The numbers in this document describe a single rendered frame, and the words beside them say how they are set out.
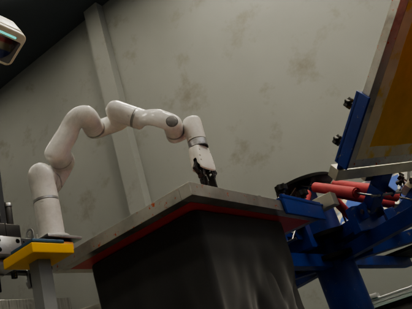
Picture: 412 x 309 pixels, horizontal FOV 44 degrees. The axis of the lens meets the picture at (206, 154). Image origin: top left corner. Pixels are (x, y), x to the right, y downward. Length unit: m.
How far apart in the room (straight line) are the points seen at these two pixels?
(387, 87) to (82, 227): 6.78
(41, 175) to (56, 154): 0.10
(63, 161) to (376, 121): 1.21
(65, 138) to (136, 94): 5.98
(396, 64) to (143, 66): 6.42
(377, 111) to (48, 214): 1.27
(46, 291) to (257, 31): 6.01
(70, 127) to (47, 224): 0.40
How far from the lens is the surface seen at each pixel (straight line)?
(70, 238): 1.95
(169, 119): 1.97
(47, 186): 2.02
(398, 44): 1.94
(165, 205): 1.37
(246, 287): 1.49
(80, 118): 2.08
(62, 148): 2.07
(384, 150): 2.15
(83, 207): 8.32
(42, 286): 1.41
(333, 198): 2.02
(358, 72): 6.28
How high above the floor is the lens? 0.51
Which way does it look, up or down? 24 degrees up
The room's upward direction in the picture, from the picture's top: 17 degrees counter-clockwise
